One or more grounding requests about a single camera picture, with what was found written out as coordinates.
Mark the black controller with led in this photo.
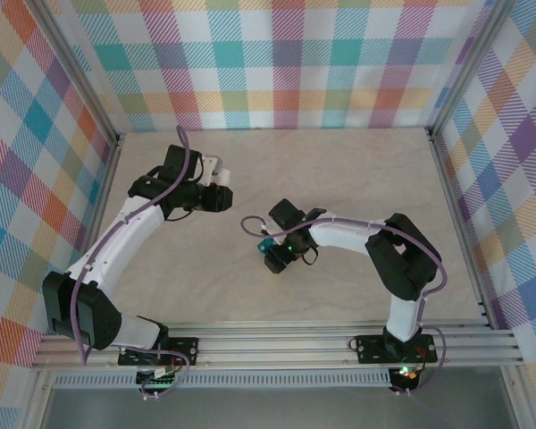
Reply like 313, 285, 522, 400
390, 365, 423, 393

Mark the green controller board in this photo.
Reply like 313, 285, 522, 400
136, 368, 180, 390

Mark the purple cable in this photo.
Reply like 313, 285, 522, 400
240, 215, 450, 397
70, 125, 193, 401

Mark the aluminium side rail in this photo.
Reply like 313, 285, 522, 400
26, 133, 124, 372
423, 127, 497, 330

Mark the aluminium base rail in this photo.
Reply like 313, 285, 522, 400
30, 319, 523, 370

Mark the slotted grey cable duct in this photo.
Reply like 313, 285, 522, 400
53, 374, 392, 390

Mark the aluminium frame post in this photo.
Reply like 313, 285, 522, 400
423, 0, 517, 135
33, 0, 126, 147

